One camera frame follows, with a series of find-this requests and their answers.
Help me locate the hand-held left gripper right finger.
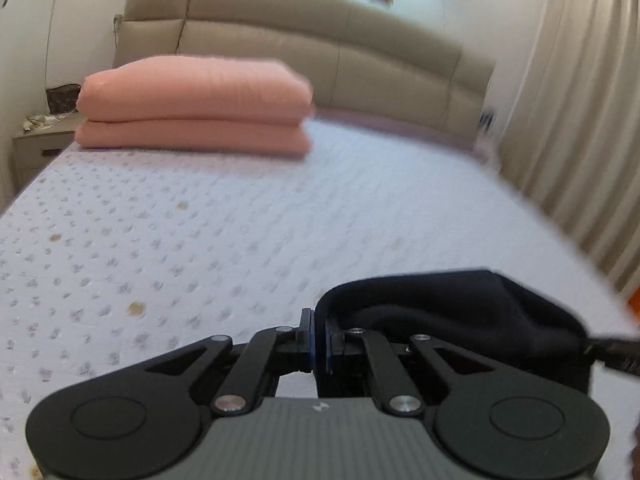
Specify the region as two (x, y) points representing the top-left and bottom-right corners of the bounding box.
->
(324, 316), (484, 416)

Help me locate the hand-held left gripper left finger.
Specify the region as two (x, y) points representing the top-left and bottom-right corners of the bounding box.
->
(145, 308), (316, 415)

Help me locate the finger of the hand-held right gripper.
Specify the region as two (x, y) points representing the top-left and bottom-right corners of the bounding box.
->
(584, 334), (640, 377)

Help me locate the black garment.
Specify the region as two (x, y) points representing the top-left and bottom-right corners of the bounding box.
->
(316, 269), (597, 397)

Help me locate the bed with white dotted sheet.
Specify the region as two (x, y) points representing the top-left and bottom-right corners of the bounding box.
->
(0, 108), (632, 480)

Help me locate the beige curtain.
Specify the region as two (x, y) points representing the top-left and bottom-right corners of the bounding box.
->
(499, 0), (640, 297)

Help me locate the folded pink quilt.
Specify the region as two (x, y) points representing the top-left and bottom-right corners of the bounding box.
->
(74, 57), (316, 159)

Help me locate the beige padded headboard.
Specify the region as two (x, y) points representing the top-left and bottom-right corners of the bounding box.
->
(112, 0), (497, 152)

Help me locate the beige nightstand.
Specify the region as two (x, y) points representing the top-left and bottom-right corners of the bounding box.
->
(12, 114), (83, 188)

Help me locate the dark patterned bag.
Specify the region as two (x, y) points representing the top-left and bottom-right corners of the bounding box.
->
(46, 84), (82, 114)

